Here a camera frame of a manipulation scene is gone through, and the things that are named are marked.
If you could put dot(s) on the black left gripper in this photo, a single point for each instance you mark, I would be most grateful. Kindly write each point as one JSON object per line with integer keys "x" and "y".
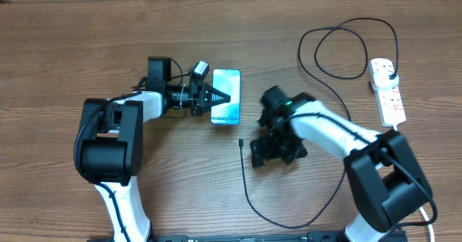
{"x": 197, "y": 100}

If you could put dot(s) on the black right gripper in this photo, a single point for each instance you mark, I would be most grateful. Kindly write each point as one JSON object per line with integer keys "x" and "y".
{"x": 266, "y": 144}

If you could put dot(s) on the blue Galaxy S24 smartphone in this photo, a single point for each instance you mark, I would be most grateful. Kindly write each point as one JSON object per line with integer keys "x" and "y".
{"x": 228, "y": 84}

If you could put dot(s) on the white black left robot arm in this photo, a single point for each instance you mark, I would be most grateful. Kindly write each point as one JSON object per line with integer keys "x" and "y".
{"x": 108, "y": 149}

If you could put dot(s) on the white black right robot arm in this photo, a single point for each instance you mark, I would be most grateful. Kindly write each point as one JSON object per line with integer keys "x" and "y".
{"x": 385, "y": 178}

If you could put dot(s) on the white charger plug adapter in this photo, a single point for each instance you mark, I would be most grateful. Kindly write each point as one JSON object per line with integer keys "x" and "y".
{"x": 383, "y": 81}

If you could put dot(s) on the white power extension strip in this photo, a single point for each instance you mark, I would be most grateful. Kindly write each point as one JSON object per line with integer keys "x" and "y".
{"x": 390, "y": 105}

